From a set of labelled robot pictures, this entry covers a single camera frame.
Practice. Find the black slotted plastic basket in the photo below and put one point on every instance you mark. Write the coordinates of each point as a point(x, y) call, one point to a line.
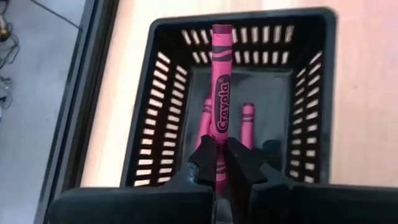
point(270, 102)

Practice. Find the black aluminium table frame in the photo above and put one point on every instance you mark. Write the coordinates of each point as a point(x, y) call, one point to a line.
point(88, 77)

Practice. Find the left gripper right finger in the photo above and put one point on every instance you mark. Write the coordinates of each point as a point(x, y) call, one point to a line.
point(248, 174)

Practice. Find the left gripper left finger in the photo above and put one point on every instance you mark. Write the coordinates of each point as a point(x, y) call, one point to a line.
point(199, 168)

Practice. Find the pink crayon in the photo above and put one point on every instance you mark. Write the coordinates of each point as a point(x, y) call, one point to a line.
point(247, 124)
point(222, 77)
point(203, 124)

